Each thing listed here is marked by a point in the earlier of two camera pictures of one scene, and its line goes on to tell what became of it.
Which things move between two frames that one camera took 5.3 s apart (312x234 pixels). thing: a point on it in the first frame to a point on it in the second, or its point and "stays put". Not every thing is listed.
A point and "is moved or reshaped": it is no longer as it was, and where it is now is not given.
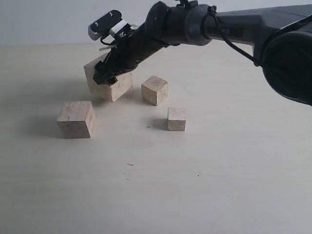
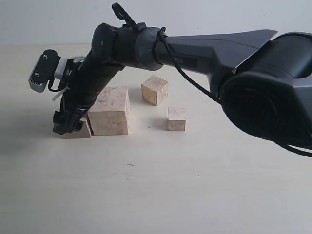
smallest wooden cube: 176,119 stays put
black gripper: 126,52 to 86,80
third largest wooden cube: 154,89 stays put
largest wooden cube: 122,87 is moved or reshaped
